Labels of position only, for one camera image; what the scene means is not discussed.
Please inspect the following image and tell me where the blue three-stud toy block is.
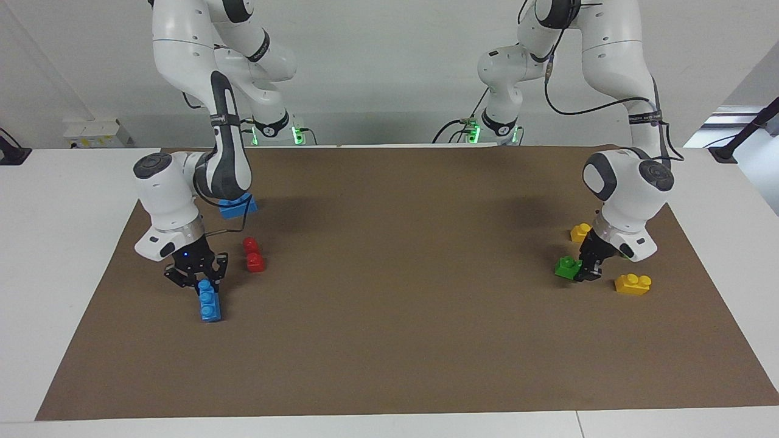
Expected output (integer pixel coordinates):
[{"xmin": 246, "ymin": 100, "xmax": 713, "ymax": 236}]
[{"xmin": 218, "ymin": 193, "xmax": 259, "ymax": 220}]

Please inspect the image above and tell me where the black stand with pole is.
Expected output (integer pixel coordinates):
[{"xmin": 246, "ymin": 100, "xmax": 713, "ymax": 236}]
[{"xmin": 708, "ymin": 96, "xmax": 779, "ymax": 164}]

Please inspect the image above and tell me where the brown table mat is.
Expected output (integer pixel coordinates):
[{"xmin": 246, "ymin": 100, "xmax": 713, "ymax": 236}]
[{"xmin": 35, "ymin": 145, "xmax": 779, "ymax": 422}]

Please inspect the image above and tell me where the black stand foot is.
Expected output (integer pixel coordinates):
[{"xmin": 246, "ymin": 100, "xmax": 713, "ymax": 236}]
[{"xmin": 0, "ymin": 127, "xmax": 32, "ymax": 167}]

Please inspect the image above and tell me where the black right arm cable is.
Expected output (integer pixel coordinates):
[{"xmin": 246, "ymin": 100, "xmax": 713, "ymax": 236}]
[{"xmin": 181, "ymin": 90, "xmax": 255, "ymax": 239}]

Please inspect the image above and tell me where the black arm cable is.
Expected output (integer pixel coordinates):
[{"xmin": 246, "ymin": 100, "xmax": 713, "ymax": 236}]
[
  {"xmin": 181, "ymin": 90, "xmax": 255, "ymax": 239},
  {"xmin": 543, "ymin": 17, "xmax": 686, "ymax": 162}
]

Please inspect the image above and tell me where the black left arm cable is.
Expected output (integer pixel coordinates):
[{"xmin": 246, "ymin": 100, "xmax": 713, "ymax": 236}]
[{"xmin": 543, "ymin": 17, "xmax": 686, "ymax": 162}]

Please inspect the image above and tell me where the white wall socket box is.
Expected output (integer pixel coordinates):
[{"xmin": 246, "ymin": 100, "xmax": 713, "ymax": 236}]
[{"xmin": 63, "ymin": 118, "xmax": 133, "ymax": 149}]

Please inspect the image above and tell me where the black right base cable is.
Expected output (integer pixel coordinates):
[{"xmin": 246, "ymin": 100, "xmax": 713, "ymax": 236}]
[{"xmin": 240, "ymin": 117, "xmax": 319, "ymax": 147}]

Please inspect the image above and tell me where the black base cable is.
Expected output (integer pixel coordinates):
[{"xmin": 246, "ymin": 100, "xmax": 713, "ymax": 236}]
[
  {"xmin": 240, "ymin": 117, "xmax": 319, "ymax": 147},
  {"xmin": 431, "ymin": 87, "xmax": 491, "ymax": 145}
]

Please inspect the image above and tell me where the black left base cable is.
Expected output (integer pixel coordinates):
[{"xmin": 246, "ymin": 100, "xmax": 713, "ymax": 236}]
[{"xmin": 431, "ymin": 87, "xmax": 491, "ymax": 145}]

